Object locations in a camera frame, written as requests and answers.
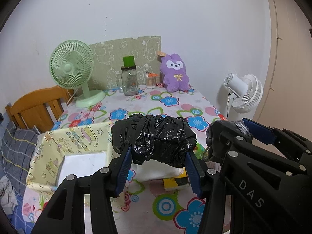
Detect yellow cartoon fabric storage box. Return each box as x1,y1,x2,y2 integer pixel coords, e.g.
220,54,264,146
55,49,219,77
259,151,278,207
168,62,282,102
26,121,117,195

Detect green plastic cup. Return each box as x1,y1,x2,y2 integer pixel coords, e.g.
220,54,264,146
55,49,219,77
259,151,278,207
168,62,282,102
123,56,135,68

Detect toothpick holder orange lid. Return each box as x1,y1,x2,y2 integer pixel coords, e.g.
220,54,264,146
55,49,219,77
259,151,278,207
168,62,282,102
145,72,159,89

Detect crumpled white cloth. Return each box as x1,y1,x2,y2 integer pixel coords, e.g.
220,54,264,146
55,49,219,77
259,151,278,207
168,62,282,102
0,176,18,215

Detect grey knitted item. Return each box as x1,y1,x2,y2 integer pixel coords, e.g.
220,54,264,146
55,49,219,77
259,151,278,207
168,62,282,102
233,120,253,139

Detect grey plaid pillow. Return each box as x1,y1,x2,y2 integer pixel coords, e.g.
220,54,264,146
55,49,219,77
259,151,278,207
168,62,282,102
1,121,39,196

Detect floral tablecloth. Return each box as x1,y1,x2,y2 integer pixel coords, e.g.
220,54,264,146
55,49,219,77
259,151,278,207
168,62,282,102
22,83,232,234

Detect yellow black sponge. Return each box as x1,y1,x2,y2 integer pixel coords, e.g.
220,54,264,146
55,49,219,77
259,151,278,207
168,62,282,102
163,168,190,191

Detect purple plush bunny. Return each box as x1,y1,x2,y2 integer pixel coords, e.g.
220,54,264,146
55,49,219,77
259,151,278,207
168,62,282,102
160,53,189,92

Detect white floor fan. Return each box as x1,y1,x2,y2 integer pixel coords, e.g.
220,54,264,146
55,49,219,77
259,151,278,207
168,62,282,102
224,73,263,118

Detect glass jar with black lid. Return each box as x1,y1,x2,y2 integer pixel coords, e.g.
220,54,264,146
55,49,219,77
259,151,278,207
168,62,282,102
121,65,139,96

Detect green cartoon cardboard panel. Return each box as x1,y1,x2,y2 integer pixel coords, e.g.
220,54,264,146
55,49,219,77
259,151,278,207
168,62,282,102
88,36,161,90

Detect green desk fan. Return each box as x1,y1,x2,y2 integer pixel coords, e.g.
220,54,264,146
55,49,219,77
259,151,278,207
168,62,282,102
49,40,105,108

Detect black plastic bag bundle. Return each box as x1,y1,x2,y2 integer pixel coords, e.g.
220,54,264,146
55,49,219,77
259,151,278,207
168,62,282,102
111,114,197,168

